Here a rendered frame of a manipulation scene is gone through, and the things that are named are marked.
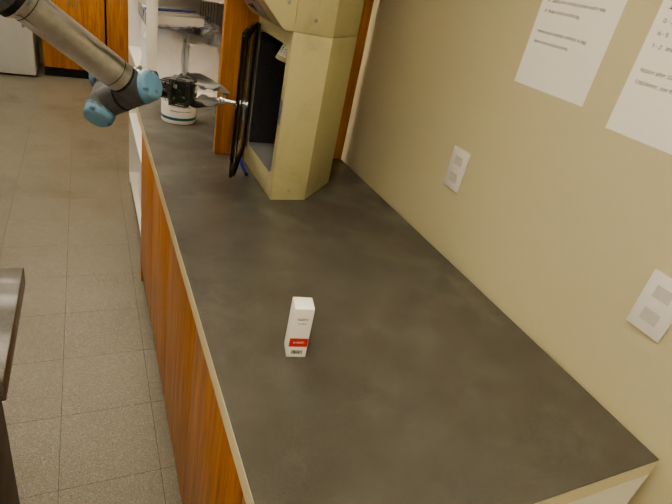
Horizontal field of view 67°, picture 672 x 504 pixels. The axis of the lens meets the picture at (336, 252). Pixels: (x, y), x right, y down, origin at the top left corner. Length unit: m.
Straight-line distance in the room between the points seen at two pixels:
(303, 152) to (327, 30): 0.33
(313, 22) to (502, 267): 0.78
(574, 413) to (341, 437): 0.46
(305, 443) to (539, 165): 0.79
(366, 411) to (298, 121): 0.86
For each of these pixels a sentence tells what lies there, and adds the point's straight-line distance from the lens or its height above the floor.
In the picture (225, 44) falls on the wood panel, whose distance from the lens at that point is 1.74.
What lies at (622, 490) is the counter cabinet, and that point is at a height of 0.88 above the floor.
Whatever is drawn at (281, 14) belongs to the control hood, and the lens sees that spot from 1.38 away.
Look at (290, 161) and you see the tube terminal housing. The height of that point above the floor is 1.06.
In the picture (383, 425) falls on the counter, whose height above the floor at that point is 0.94.
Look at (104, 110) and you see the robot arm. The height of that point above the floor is 1.15.
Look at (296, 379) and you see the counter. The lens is 0.91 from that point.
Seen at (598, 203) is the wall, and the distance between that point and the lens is 1.13.
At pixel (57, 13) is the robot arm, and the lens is 1.30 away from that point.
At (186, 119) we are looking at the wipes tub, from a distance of 2.09.
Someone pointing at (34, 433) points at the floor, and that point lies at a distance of 2.12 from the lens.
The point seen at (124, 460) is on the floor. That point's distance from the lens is 1.99.
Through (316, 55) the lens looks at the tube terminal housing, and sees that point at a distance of 1.43.
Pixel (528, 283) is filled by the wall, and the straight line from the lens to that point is 1.26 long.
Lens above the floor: 1.56
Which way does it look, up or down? 29 degrees down
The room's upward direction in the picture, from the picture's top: 13 degrees clockwise
